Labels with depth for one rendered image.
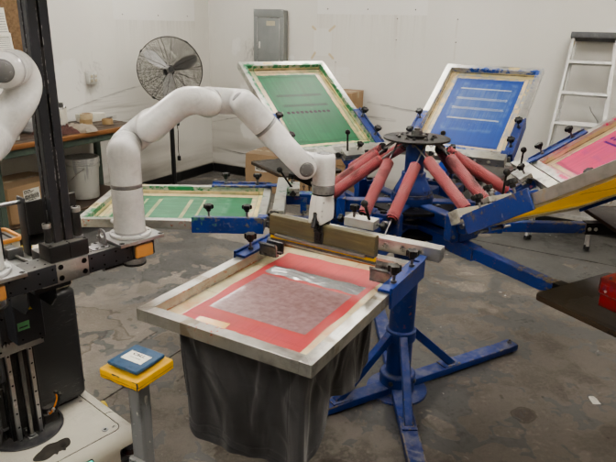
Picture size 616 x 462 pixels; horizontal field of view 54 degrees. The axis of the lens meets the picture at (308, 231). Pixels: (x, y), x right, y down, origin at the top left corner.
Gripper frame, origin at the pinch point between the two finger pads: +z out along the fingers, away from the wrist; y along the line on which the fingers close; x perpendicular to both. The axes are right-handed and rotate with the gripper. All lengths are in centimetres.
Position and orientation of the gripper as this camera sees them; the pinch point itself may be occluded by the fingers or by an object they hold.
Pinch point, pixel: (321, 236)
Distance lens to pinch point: 203.8
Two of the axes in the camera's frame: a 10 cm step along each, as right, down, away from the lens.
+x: 8.7, 1.9, -4.7
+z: -0.3, 9.5, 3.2
